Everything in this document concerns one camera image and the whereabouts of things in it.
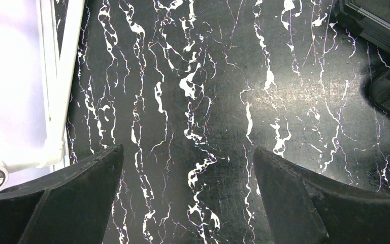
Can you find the black poker set case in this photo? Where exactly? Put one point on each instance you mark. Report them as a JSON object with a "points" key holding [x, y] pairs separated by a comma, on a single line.
{"points": [[369, 20]]}

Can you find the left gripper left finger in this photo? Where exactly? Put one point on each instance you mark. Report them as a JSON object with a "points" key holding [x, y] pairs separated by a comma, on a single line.
{"points": [[71, 205]]}

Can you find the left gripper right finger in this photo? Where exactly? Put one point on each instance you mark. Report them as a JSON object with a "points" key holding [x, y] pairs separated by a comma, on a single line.
{"points": [[303, 206]]}

